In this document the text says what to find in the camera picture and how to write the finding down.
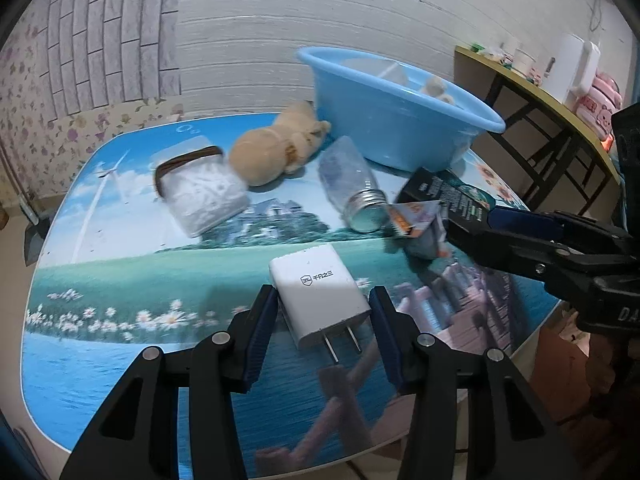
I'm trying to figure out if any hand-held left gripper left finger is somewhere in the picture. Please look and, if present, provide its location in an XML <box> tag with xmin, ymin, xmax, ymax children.
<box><xmin>59</xmin><ymin>284</ymin><xmax>279</xmax><ymax>480</ymax></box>

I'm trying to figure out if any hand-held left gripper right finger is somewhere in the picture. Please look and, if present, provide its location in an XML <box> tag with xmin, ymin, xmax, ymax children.
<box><xmin>369</xmin><ymin>285</ymin><xmax>583</xmax><ymax>480</ymax></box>

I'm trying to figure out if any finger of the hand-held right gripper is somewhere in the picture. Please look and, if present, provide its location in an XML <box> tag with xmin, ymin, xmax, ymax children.
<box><xmin>487</xmin><ymin>207</ymin><xmax>637</xmax><ymax>257</ymax></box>
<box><xmin>442</xmin><ymin>214</ymin><xmax>598</xmax><ymax>288</ymax></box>

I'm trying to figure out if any dark green packet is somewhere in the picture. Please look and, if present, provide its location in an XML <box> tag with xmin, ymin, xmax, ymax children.
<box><xmin>440</xmin><ymin>172</ymin><xmax>498</xmax><ymax>221</ymax></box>

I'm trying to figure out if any white plug charger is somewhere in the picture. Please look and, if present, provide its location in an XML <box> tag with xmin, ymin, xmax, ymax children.
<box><xmin>269</xmin><ymin>244</ymin><xmax>373</xmax><ymax>365</ymax></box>

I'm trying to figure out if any orange brown snack packet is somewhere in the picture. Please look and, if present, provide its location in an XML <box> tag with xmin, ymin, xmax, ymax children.
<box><xmin>389</xmin><ymin>199</ymin><xmax>448</xmax><ymax>241</ymax></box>

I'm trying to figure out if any small plush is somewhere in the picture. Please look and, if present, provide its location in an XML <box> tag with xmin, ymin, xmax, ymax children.
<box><xmin>419</xmin><ymin>75</ymin><xmax>457</xmax><ymax>107</ymax></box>

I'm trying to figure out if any blue plastic basin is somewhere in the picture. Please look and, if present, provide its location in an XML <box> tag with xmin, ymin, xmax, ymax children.
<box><xmin>297</xmin><ymin>46</ymin><xmax>507</xmax><ymax>172</ymax></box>

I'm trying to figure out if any clear pouch brown zipper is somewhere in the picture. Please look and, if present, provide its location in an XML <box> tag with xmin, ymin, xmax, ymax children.
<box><xmin>154</xmin><ymin>145</ymin><xmax>250</xmax><ymax>238</ymax></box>

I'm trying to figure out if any clear bottle silver cap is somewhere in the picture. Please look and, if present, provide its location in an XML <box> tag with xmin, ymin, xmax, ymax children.
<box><xmin>318</xmin><ymin>136</ymin><xmax>390</xmax><ymax>233</ymax></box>

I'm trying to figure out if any beige plush toy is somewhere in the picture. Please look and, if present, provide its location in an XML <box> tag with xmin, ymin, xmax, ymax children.
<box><xmin>229</xmin><ymin>101</ymin><xmax>332</xmax><ymax>187</ymax></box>

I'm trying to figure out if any pink cartoon container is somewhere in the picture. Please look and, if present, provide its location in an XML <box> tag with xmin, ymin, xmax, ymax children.
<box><xmin>575</xmin><ymin>71</ymin><xmax>623</xmax><ymax>143</ymax></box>

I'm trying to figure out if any yellow top side table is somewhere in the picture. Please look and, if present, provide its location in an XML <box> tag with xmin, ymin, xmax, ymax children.
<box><xmin>454</xmin><ymin>44</ymin><xmax>623</xmax><ymax>211</ymax></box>

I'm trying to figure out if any white electric kettle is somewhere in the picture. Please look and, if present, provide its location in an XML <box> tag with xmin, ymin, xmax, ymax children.
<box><xmin>547</xmin><ymin>34</ymin><xmax>601</xmax><ymax>111</ymax></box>

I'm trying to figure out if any grey dustpan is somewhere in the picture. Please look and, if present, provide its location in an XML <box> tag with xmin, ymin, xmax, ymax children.
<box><xmin>22</xmin><ymin>195</ymin><xmax>56</xmax><ymax>266</ymax></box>

